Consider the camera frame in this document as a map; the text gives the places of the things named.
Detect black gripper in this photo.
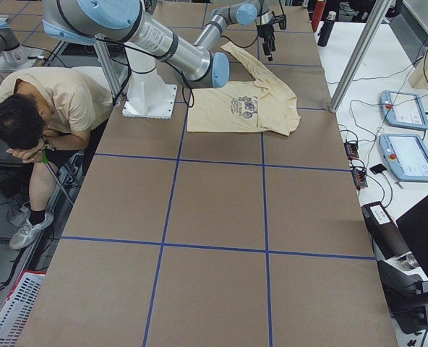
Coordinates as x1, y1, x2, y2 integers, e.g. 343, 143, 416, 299
256, 11, 287, 61

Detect cream long-sleeve printed shirt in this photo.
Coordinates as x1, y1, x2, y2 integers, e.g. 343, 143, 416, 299
187, 42, 300, 136

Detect black water bottle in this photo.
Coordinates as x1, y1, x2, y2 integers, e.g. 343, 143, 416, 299
317, 11, 337, 47

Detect red cylinder bottle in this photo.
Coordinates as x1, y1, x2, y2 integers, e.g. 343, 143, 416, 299
311, 0, 326, 33

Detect orange terminal board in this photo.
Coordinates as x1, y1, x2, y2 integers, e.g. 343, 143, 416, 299
343, 142, 359, 160

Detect far blue teach pendant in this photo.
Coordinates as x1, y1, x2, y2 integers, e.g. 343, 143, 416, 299
380, 90, 428, 131

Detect blue teach pendant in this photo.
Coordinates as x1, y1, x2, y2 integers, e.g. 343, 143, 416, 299
380, 90, 428, 131
378, 134, 428, 183

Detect small black phone device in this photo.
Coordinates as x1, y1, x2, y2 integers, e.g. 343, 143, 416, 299
369, 163, 387, 175

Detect near blue teach pendant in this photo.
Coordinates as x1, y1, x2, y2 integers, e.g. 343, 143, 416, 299
378, 134, 428, 183

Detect black box with label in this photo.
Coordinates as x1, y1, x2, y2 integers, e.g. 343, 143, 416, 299
361, 202, 411, 260

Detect seated person in beige shirt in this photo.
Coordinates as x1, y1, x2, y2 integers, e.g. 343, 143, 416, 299
0, 67, 114, 249

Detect black monitor with stand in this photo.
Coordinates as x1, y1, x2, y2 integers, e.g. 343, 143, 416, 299
377, 195, 428, 334

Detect white perforated plastic basket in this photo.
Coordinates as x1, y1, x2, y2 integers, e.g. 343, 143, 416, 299
0, 270, 46, 347

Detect aluminium frame post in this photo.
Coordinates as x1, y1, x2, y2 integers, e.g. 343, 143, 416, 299
328, 0, 390, 113

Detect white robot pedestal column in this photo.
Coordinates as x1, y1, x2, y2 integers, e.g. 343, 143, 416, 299
121, 0, 178, 119

